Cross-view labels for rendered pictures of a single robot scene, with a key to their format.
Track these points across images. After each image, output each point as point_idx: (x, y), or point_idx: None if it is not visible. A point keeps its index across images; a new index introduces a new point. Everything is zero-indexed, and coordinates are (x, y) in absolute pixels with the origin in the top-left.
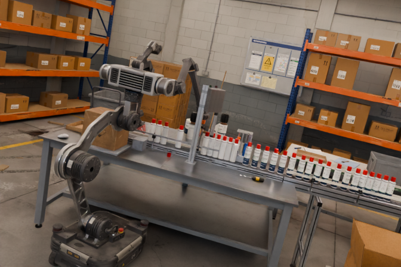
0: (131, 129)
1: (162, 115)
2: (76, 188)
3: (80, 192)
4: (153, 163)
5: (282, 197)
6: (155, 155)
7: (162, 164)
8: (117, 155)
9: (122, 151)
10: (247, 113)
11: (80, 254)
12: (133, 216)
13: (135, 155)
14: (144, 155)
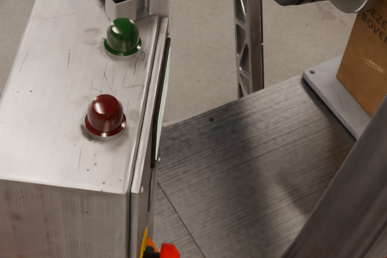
0: None
1: None
2: (242, 12)
3: (244, 42)
4: (185, 148)
5: None
6: (266, 222)
7: (164, 178)
8: (311, 87)
9: (336, 112)
10: None
11: (166, 122)
12: None
13: (288, 141)
14: (280, 173)
